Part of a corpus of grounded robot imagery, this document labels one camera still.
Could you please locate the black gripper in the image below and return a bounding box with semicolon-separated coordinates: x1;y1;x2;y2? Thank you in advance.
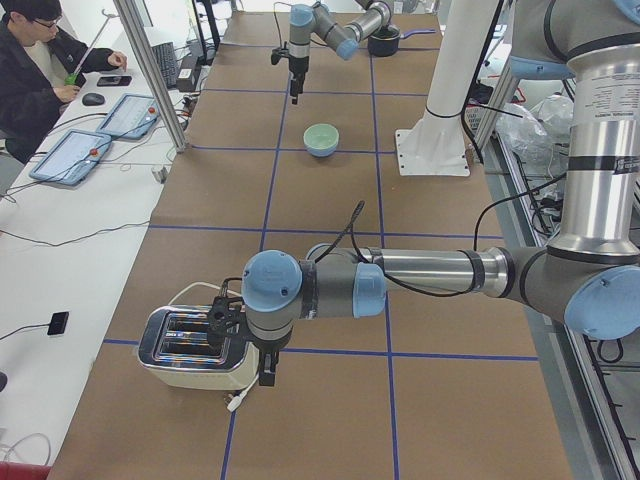
289;56;309;105
252;333;291;387

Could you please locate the green bowl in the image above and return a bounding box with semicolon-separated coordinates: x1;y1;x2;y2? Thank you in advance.
303;123;340;148

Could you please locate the blue bowl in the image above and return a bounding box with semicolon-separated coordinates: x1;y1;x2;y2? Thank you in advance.
306;146;337;158

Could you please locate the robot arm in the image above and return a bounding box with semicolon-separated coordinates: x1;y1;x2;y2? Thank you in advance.
239;1;639;386
284;1;393;105

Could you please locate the cream toaster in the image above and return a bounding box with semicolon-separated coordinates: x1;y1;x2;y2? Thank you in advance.
138;305;259;391

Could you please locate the dark blue saucepan with lid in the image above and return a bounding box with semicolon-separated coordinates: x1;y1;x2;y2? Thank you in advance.
367;25;436;57

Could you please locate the black keyboard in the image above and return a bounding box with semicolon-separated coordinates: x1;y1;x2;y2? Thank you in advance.
151;42;179;89

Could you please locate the upper teach pendant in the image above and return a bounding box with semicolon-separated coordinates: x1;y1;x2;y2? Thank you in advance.
96;94;159;140

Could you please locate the teach pendant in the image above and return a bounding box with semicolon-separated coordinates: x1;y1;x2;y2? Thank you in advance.
96;94;159;140
29;129;112;187

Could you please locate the black smartphone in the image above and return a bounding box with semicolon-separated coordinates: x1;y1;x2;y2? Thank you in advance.
97;75;132;87

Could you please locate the black computer mouse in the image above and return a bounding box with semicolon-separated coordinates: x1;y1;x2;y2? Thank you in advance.
82;93;106;106

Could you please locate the small black device on table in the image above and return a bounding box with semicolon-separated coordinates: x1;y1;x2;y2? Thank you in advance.
47;311;69;336

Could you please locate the lower teach pendant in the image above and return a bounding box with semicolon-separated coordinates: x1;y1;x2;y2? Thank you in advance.
29;129;112;187

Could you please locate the seated person in black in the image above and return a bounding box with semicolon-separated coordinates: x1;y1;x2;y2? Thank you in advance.
1;0;127;164

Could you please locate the clear plastic bag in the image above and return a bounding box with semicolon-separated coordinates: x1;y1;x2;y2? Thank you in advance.
495;94;574;163

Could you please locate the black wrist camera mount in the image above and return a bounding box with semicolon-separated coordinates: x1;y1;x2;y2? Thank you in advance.
207;295;249;347
270;43;291;66

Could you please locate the white toaster cord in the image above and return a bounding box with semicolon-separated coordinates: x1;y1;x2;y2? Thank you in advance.
167;281;259;413

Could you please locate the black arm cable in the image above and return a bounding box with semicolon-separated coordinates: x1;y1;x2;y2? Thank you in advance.
219;201;571;301
272;0;296;51

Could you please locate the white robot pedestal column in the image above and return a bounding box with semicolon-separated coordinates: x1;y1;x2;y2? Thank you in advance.
396;0;502;177

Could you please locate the aluminium frame post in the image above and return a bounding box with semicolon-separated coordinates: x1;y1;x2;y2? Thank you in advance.
113;0;187;154

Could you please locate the green handled white stick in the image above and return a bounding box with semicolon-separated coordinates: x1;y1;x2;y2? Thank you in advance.
64;8;121;86

